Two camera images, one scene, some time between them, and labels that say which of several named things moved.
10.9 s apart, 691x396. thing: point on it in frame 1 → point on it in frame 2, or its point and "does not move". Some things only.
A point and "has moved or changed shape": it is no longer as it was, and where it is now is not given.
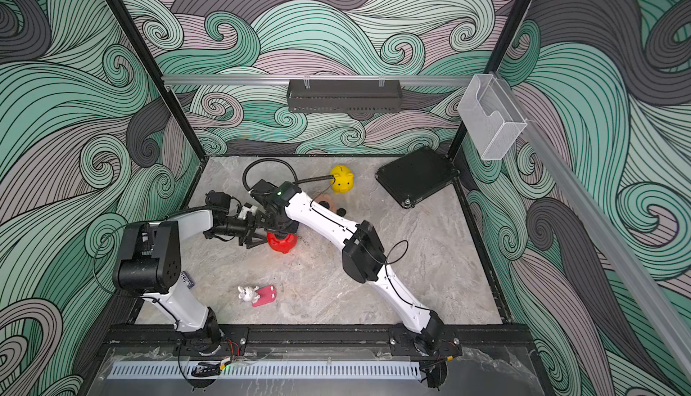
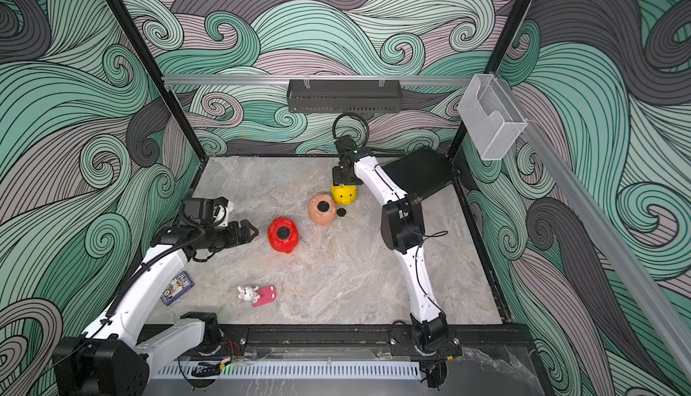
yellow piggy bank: (344, 179) has moved or changed shape
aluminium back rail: (315, 80) does not move
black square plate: (417, 174) does not move
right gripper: (273, 228) → (337, 178)
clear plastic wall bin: (492, 121) does not move
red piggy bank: (282, 245) does not move
